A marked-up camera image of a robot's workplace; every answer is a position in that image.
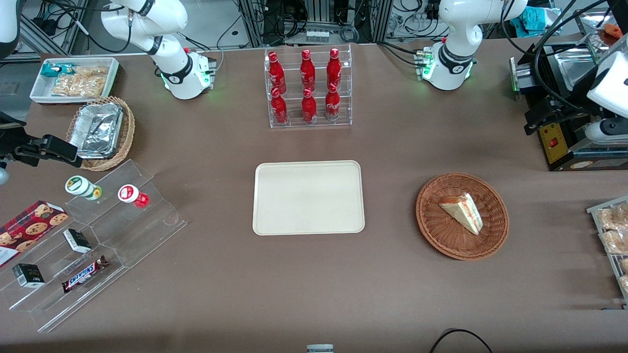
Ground red plaid cookie box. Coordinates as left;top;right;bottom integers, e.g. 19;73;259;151
0;200;70;268

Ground black hot food display case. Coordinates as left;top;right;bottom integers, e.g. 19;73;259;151
509;7;628;172

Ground black floor cable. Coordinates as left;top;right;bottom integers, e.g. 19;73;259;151
430;328;493;353

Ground clear acrylic bottle rack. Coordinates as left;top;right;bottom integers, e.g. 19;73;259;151
264;44;353;129

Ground teal snack packet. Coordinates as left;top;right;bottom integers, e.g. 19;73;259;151
40;63;79;78

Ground silver foil container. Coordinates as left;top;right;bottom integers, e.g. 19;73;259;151
68;102;124;159

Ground round brown wicker basket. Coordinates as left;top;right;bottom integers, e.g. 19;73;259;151
416;172;510;261

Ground red cola bottle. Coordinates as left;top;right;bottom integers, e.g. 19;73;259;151
301;88;318;124
327;48;342;90
270;87;288;125
300;49;316;92
325;82;341;122
267;51;287;95

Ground light oval wicker basket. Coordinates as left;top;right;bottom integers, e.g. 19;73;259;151
66;96;136;172

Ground snickers chocolate bar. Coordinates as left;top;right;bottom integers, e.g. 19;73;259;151
61;255;109;294

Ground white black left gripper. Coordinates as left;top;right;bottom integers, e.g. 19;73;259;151
524;96;597;136

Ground green lid yogurt cup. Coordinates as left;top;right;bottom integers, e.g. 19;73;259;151
65;175;103;202

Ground red lid yogurt cup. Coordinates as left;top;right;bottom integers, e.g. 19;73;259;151
117;184;150;209

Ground bagged bread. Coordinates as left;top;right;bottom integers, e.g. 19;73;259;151
599;230;628;255
596;203;628;231

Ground cream rectangular serving tray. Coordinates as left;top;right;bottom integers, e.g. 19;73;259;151
252;160;366;236

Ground white rectangular snack bin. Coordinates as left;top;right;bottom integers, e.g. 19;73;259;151
29;57;120;105

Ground clear acrylic stepped stand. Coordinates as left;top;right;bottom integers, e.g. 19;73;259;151
0;216;129;334
65;159;188;269

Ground triangular sandwich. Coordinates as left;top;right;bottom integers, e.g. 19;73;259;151
439;193;484;236

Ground tray of pastries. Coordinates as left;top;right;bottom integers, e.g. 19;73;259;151
586;196;628;308

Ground steel food pan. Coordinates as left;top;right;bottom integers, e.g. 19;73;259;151
557;51;600;93

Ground small black box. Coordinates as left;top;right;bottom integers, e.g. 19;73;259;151
62;228;93;254
12;263;46;288

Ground clear bag of chips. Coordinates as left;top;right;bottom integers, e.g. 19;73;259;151
51;66;109;98

